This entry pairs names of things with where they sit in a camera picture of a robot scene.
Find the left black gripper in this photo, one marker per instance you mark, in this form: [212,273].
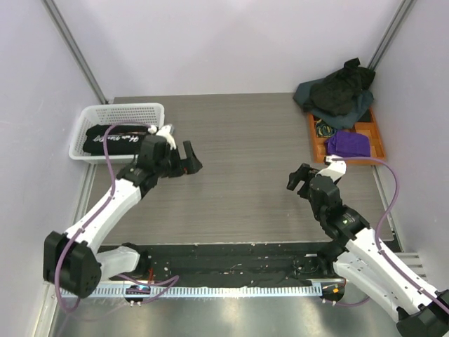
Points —
[191,163]

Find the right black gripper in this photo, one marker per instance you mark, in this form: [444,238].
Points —
[304,183]

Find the black t shirt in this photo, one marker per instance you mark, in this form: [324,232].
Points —
[121,140]

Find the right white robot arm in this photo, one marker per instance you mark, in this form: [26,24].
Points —
[357,254]

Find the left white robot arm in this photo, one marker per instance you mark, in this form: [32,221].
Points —
[72,260]

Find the blue yellow patterned cloth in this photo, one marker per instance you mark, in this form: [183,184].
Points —
[323,130]

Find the purple folded cloth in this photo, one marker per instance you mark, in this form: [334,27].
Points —
[347,144]

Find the white plastic basket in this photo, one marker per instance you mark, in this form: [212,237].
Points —
[147,113]

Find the grey blue shirt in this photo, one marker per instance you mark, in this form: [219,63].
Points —
[360,111]

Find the dark green crumpled shirt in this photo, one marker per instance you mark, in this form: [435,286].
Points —
[335,94]

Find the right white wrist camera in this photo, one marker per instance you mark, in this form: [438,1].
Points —
[335,168]

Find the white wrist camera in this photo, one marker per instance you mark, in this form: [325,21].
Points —
[335,168]
[166,131]

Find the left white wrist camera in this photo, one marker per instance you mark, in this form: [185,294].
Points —
[166,131]

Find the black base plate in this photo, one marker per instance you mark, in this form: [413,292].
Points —
[264,265]

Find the white slotted cable duct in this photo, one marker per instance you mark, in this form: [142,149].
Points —
[128,290]

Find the right aluminium corner post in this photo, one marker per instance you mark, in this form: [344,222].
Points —
[400,16]

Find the aluminium corner post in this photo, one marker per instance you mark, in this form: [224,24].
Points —
[400,16]
[73,47]

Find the left aluminium corner post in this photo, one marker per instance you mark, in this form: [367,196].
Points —
[73,47]

